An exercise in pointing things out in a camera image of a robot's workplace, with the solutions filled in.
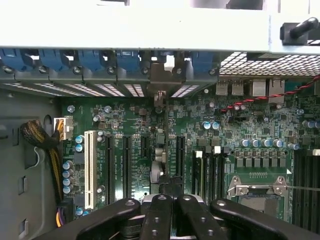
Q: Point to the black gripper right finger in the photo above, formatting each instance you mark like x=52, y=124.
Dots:
x=197, y=220

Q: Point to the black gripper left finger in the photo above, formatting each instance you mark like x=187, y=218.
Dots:
x=157, y=220

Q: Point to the black RAM slot white latch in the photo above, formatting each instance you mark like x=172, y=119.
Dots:
x=198, y=175
x=217, y=175

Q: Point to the long black expansion slot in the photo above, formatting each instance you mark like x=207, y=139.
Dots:
x=127, y=165
x=109, y=167
x=180, y=157

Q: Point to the metal CPU socket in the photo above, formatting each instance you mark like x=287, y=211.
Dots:
x=257, y=197

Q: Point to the short black expansion slot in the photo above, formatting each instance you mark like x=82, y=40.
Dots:
x=145, y=147

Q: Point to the white PCI expansion slot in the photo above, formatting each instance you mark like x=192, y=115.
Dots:
x=90, y=170

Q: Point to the green motherboard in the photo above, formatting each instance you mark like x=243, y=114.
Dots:
x=250, y=125

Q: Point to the thin metal locking lever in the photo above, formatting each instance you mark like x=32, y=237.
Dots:
x=305, y=188

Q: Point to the black RAM slot bank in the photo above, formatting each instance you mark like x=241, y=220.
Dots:
x=307, y=190

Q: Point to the white power connector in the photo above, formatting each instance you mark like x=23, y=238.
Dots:
x=63, y=128

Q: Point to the silver USB port block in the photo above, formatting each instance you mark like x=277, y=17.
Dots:
x=237, y=87
x=223, y=87

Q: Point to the silver rear port block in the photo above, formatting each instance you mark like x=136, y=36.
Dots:
x=258, y=87

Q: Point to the silver ethernet port block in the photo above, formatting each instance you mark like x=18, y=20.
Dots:
x=276, y=90

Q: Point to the blue slot retention clip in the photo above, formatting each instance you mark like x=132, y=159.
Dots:
x=92, y=60
x=11, y=60
x=53, y=60
x=128, y=60
x=202, y=62

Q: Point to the grey metal PC case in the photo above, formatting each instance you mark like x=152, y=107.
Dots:
x=125, y=27

